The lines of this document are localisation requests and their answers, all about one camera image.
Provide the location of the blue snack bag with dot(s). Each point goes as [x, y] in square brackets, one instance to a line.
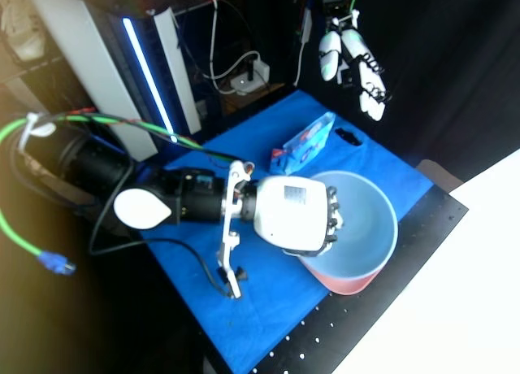
[304, 144]

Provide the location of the light blue bowl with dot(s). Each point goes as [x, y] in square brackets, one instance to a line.
[365, 219]

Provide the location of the white shoe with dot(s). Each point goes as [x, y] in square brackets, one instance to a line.
[20, 28]

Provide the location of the blue table cloth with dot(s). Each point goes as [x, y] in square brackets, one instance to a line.
[264, 309]

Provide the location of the pink square plate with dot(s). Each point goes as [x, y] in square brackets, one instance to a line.
[345, 286]

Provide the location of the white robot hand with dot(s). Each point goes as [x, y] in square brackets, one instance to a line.
[288, 211]
[353, 44]

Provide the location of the white power adapter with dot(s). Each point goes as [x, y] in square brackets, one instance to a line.
[243, 83]

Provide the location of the white computer case blue light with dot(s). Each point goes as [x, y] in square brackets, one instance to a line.
[81, 65]

